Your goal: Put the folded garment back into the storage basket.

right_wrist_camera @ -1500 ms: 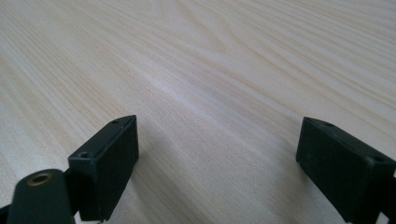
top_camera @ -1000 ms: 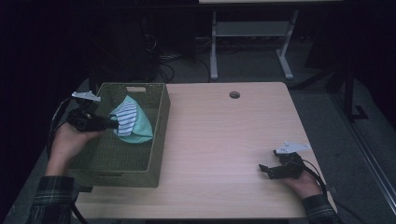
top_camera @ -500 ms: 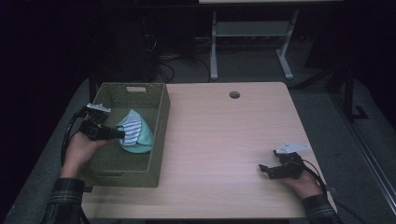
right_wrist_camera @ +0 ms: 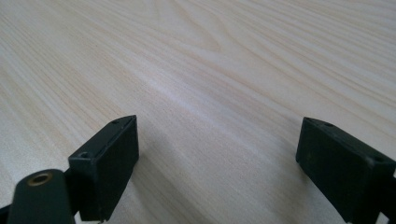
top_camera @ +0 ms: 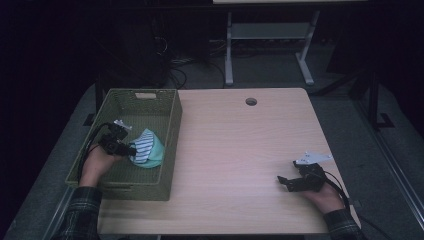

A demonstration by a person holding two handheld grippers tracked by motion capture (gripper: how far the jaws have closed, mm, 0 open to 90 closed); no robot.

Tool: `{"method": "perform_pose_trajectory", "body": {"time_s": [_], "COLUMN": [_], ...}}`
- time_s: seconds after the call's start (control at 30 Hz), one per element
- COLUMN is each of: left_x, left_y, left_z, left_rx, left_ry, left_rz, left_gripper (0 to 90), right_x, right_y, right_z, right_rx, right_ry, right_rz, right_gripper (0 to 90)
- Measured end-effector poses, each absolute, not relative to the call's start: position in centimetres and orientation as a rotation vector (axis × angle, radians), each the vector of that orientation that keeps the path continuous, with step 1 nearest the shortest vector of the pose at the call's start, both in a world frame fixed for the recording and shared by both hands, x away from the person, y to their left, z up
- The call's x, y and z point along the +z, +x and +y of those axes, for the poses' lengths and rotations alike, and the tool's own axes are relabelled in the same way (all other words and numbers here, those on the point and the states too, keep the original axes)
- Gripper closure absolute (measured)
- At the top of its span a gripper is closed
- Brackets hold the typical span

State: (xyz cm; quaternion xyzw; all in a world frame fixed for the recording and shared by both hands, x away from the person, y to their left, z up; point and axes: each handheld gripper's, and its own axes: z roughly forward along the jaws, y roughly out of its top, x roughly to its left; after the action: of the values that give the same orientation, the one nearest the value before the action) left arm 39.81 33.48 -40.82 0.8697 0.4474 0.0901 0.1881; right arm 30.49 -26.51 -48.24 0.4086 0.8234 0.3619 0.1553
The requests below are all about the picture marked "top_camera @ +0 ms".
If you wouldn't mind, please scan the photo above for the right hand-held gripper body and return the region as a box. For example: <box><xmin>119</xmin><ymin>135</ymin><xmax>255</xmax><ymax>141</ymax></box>
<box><xmin>293</xmin><ymin>151</ymin><xmax>334</xmax><ymax>193</ymax></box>

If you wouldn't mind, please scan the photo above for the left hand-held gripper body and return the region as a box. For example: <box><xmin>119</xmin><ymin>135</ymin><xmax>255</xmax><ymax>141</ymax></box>
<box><xmin>98</xmin><ymin>119</ymin><xmax>133</xmax><ymax>156</ymax></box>

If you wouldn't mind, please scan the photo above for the mint green pet garment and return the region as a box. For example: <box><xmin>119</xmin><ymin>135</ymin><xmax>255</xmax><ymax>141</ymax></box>
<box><xmin>128</xmin><ymin>128</ymin><xmax>166</xmax><ymax>169</ymax></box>

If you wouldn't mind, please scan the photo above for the green woven basket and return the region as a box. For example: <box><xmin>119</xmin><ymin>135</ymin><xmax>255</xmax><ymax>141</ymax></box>
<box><xmin>64</xmin><ymin>88</ymin><xmax>183</xmax><ymax>202</ymax></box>

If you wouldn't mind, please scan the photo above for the person's right hand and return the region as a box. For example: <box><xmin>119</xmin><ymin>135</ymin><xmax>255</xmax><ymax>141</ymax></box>
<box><xmin>301</xmin><ymin>182</ymin><xmax>346</xmax><ymax>215</ymax></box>

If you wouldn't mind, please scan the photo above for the person's left hand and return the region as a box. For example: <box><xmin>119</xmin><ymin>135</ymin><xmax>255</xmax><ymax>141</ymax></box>
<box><xmin>78</xmin><ymin>144</ymin><xmax>124</xmax><ymax>188</ymax></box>

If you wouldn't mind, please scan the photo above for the black metal stand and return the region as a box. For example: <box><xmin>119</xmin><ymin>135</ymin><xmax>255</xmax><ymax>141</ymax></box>
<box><xmin>348</xmin><ymin>64</ymin><xmax>396</xmax><ymax>129</ymax></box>

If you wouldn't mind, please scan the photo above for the white metal stand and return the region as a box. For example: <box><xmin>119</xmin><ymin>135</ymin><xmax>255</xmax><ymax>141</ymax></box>
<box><xmin>224</xmin><ymin>9</ymin><xmax>321</xmax><ymax>87</ymax></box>

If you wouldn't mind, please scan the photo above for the left hand-held gripper cable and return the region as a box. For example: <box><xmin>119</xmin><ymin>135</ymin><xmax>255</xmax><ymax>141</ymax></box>
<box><xmin>76</xmin><ymin>121</ymin><xmax>117</xmax><ymax>184</ymax></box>

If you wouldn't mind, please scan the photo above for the hand-held gripper cable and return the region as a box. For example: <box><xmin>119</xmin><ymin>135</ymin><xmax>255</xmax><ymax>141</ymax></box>
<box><xmin>76</xmin><ymin>121</ymin><xmax>117</xmax><ymax>184</ymax></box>
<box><xmin>319</xmin><ymin>170</ymin><xmax>394</xmax><ymax>240</ymax></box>

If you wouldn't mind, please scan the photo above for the right hand-held gripper cable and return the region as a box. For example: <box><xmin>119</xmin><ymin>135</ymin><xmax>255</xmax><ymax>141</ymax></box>
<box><xmin>319</xmin><ymin>170</ymin><xmax>394</xmax><ymax>240</ymax></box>

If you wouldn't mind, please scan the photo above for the black metal post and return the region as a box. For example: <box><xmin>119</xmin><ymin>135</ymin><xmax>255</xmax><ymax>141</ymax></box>
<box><xmin>83</xmin><ymin>74</ymin><xmax>105</xmax><ymax>127</ymax></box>

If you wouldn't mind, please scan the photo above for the grey metal rail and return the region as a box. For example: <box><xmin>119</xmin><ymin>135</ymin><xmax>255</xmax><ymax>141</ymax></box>
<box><xmin>41</xmin><ymin>185</ymin><xmax>83</xmax><ymax>240</ymax></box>
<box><xmin>353</xmin><ymin>99</ymin><xmax>424</xmax><ymax>231</ymax></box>

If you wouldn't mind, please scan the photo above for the bundle of floor cables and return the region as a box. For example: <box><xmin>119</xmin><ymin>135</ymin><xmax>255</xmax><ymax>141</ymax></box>
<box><xmin>166</xmin><ymin>38</ymin><xmax>228</xmax><ymax>90</ymax></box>

